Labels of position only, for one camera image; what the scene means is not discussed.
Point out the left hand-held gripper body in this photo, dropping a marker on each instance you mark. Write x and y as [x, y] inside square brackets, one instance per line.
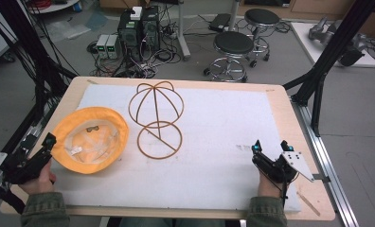
[16, 167]

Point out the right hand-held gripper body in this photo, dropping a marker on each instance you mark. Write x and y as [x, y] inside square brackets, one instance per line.
[283, 167]

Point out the yellow bucket hat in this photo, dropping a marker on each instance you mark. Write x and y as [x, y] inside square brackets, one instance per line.
[91, 140]

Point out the person's right hand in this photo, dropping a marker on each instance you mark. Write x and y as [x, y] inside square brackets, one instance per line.
[267, 187]

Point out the person's left hand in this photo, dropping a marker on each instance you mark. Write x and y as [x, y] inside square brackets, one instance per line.
[39, 183]

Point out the white foam mat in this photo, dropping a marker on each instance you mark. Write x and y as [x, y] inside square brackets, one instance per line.
[214, 142]

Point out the thin wooden stick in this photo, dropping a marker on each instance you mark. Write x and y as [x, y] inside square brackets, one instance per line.
[308, 203]

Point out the black round stool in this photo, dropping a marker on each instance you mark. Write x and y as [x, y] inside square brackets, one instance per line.
[231, 52]
[260, 25]

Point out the white floor platform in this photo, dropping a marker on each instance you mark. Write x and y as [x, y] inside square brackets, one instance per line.
[305, 41]

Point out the grey power supply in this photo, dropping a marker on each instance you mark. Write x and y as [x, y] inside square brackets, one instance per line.
[113, 46]
[102, 46]

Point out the flat black box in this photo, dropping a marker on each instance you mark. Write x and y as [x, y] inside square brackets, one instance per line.
[219, 22]

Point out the black computer tower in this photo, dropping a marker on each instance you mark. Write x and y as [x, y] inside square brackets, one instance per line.
[129, 36]
[151, 28]

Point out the white round table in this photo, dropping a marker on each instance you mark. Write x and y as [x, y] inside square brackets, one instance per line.
[54, 6]

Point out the grey metal pole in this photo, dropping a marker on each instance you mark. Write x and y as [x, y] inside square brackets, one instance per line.
[234, 14]

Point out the grey metal desk leg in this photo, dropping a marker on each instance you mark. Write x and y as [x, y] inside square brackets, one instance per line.
[183, 31]

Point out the white box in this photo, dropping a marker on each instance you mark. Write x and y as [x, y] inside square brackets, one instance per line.
[136, 13]

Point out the aluminium rail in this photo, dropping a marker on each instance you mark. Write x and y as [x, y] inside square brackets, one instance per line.
[327, 164]

